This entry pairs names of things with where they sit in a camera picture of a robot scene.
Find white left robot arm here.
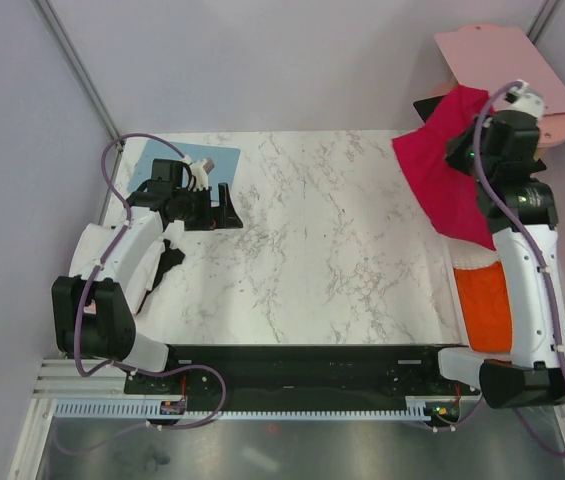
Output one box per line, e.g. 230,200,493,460
51,181,243,393

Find white slotted cable duct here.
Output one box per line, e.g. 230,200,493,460
54,399,457,421

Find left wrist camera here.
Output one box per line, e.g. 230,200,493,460
147,159,184,193

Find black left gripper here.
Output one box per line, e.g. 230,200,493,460
173,184,242,232

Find magenta t shirt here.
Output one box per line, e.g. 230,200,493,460
392,86,495,250

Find white plastic basket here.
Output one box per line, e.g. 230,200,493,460
445,234,565,357

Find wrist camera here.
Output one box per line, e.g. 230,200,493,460
147,159,184,193
502,83,546,120

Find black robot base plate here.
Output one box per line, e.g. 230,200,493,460
124,342,483,405

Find white folded t shirt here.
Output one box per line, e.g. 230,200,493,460
69,216,185,315

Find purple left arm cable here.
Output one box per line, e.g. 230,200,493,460
54,132,227,456

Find orange t shirt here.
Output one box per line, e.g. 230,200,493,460
453,262,513,353

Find light blue mat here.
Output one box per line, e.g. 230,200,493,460
127,140,240,204

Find black board on shelf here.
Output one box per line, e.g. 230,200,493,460
413,95,445,122

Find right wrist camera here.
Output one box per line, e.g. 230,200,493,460
502,83,546,120

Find aluminium frame rails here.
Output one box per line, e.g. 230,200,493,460
31,355,128,399

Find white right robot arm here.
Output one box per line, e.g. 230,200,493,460
419,110,565,409

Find pink tiered shelf stand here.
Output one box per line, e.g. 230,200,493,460
433,24,565,149

